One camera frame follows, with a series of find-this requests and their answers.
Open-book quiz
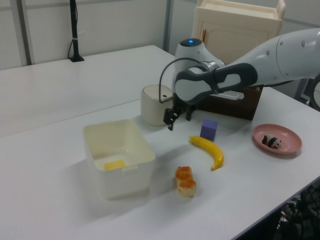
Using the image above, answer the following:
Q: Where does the cream lidded trash bin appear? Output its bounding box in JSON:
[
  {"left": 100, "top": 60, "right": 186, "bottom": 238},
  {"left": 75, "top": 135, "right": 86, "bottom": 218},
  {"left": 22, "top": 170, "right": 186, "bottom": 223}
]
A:
[{"left": 140, "top": 84, "right": 175, "bottom": 127}]

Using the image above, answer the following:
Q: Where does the cream plastic cabinet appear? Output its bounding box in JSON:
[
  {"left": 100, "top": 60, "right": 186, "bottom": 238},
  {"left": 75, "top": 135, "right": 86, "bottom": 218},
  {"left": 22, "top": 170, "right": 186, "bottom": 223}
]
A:
[{"left": 191, "top": 0, "right": 286, "bottom": 67}]

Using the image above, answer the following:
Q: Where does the yellow foam cube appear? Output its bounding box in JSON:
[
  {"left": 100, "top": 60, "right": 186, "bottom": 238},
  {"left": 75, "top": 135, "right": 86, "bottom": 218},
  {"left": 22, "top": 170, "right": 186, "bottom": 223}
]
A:
[{"left": 104, "top": 159, "right": 126, "bottom": 172}]

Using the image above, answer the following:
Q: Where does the brown wooden drawer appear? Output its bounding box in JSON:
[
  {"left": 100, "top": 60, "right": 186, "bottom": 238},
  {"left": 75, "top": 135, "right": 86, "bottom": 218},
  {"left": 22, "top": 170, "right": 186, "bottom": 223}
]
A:
[{"left": 196, "top": 84, "right": 263, "bottom": 122}]

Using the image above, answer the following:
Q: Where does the black camera stand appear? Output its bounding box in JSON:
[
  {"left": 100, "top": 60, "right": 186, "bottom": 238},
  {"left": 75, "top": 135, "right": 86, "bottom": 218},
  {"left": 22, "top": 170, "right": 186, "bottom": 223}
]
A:
[{"left": 67, "top": 0, "right": 85, "bottom": 63}]

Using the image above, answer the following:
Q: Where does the cream plastic storage box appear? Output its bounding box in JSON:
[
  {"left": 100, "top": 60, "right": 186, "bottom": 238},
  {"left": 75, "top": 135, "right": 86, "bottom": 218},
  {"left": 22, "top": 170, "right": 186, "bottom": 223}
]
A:
[{"left": 82, "top": 119, "right": 156, "bottom": 201}]

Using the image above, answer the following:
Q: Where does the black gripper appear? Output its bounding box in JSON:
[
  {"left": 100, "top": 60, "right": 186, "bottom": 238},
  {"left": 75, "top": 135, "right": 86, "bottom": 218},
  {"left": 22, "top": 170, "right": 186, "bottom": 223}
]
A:
[{"left": 163, "top": 93, "right": 200, "bottom": 132}]

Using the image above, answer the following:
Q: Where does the small panda figurine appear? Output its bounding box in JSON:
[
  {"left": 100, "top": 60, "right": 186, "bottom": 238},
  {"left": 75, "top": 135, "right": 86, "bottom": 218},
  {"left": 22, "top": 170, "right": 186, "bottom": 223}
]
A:
[{"left": 261, "top": 134, "right": 283, "bottom": 150}]

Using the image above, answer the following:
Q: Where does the pink round plate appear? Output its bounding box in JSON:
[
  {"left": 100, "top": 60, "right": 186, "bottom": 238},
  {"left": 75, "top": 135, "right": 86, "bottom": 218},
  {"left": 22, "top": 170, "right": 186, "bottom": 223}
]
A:
[{"left": 252, "top": 123, "right": 303, "bottom": 159}]

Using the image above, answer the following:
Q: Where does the toy bread loaf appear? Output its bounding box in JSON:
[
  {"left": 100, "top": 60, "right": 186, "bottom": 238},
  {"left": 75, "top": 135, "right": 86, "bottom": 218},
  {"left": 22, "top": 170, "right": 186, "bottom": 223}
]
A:
[{"left": 174, "top": 165, "right": 197, "bottom": 198}]

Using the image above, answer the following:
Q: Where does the black mesh chair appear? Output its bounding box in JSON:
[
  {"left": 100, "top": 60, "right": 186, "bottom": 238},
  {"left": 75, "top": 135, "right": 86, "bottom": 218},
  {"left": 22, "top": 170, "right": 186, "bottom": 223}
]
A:
[{"left": 276, "top": 174, "right": 320, "bottom": 240}]

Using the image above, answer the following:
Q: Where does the purple foam cube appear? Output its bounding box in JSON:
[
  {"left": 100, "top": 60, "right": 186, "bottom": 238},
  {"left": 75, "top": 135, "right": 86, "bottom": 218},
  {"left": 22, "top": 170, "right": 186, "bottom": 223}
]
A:
[{"left": 199, "top": 118, "right": 219, "bottom": 141}]

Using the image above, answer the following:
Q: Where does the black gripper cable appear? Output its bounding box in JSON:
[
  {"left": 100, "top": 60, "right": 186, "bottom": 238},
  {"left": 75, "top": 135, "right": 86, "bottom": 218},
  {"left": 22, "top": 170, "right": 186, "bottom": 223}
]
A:
[{"left": 158, "top": 57, "right": 222, "bottom": 104}]

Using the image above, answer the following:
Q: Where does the yellow toy banana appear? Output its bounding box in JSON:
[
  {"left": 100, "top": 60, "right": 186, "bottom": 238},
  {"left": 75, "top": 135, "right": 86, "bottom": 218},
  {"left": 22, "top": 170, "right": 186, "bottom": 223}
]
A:
[{"left": 188, "top": 135, "right": 225, "bottom": 172}]

